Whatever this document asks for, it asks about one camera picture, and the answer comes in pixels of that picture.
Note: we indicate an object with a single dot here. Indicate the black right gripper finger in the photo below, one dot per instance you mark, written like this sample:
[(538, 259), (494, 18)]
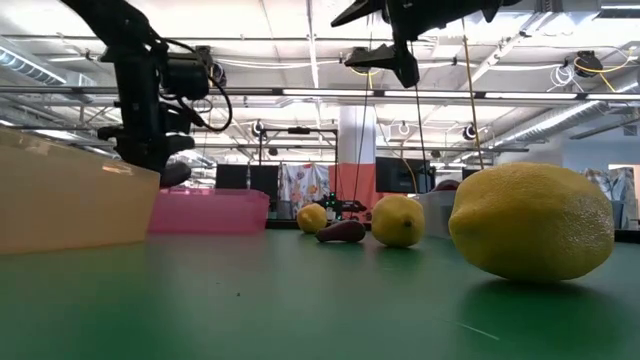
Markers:
[(362, 9), (395, 57)]

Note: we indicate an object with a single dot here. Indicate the yellow lemon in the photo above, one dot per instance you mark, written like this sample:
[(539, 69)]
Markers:
[(397, 222), (530, 225), (312, 218)]

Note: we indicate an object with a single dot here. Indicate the background black robot arm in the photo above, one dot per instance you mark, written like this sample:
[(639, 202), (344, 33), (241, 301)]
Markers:
[(345, 205)]

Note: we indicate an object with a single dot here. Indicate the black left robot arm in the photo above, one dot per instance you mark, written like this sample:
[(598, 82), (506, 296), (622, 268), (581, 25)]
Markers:
[(125, 30)]

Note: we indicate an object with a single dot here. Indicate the white building column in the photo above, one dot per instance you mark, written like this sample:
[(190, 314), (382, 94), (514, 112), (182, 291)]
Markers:
[(357, 135)]

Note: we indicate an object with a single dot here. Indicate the translucent orange plastic basket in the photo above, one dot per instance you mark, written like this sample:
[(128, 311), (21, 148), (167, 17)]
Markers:
[(70, 200)]

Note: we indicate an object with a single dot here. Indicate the translucent pink plastic basket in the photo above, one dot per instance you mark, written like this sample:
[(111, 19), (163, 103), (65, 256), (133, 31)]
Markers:
[(210, 212)]

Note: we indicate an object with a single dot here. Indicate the wide black computer monitor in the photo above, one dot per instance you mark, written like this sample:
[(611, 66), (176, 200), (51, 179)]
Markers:
[(400, 175)]

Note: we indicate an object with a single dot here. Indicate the dark red apple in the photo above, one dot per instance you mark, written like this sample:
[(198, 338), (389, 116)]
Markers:
[(447, 185)]

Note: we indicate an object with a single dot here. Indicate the small black computer monitor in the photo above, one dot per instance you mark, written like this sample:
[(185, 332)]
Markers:
[(471, 173)]

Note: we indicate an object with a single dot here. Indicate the floral patterned cloth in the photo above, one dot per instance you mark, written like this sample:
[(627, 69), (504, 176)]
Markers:
[(302, 187)]

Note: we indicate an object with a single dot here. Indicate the round black ceiling device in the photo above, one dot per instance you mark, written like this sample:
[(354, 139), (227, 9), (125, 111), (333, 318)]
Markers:
[(588, 63)]

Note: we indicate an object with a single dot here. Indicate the clear plastic basket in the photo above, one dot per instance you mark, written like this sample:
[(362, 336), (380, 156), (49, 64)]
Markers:
[(437, 215)]

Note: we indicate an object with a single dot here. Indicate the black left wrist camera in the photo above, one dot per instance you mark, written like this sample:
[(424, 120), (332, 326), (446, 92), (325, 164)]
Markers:
[(187, 75)]

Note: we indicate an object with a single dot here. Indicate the black metal frame stand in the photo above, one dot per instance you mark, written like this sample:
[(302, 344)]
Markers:
[(300, 130)]

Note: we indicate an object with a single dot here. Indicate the silver ventilation duct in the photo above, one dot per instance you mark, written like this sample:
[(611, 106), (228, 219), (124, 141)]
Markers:
[(555, 120)]

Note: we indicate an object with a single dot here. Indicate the colourful wall painting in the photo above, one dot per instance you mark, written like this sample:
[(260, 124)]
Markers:
[(617, 187)]

